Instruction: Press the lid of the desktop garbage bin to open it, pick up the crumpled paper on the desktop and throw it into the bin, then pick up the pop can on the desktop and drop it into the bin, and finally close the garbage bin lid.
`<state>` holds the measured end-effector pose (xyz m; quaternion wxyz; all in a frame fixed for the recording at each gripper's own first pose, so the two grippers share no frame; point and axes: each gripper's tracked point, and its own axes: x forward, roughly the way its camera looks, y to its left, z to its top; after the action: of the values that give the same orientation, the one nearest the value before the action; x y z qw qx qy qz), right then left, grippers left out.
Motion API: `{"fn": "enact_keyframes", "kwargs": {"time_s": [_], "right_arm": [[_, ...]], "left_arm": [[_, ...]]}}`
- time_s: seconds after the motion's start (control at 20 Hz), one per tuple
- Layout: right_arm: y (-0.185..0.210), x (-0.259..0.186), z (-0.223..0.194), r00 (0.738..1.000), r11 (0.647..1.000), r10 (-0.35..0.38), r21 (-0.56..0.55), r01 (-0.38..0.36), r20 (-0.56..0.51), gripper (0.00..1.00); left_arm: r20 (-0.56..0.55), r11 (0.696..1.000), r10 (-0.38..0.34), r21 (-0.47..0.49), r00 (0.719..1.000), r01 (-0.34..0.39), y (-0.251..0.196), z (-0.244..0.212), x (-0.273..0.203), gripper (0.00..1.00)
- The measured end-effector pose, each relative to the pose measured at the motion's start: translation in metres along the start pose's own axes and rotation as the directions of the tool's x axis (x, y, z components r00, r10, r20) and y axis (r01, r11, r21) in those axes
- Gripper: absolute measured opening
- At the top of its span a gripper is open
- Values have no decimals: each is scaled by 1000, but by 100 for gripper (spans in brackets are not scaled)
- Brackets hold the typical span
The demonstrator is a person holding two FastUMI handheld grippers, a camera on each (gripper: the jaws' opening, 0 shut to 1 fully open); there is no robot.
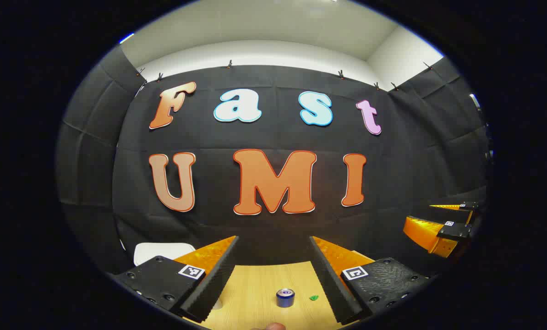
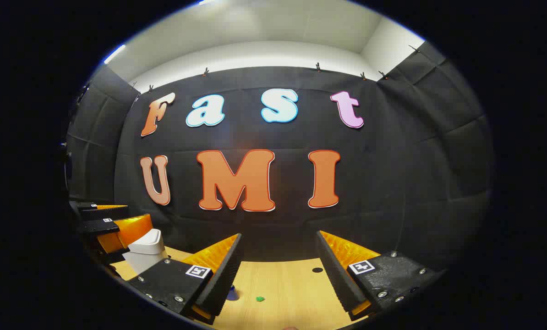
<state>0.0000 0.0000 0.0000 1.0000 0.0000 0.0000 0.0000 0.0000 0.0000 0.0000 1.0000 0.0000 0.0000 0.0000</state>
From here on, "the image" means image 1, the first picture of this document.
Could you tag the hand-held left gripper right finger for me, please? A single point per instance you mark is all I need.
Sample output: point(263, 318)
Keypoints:
point(335, 293)

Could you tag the white garbage bin lid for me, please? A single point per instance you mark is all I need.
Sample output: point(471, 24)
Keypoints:
point(159, 251)

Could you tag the row of black cloth clips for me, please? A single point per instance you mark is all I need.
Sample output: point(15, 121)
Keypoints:
point(229, 64)

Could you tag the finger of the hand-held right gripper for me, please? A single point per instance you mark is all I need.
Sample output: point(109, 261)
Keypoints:
point(454, 231)
point(469, 206)

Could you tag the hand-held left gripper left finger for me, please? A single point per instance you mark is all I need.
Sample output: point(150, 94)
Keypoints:
point(214, 288)

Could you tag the wooden desktop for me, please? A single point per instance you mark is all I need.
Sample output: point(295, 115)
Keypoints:
point(255, 284)

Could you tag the black backdrop cloth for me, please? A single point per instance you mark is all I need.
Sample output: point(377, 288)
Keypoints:
point(209, 137)

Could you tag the blue pop can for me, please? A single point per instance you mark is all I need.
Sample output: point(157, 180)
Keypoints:
point(285, 298)

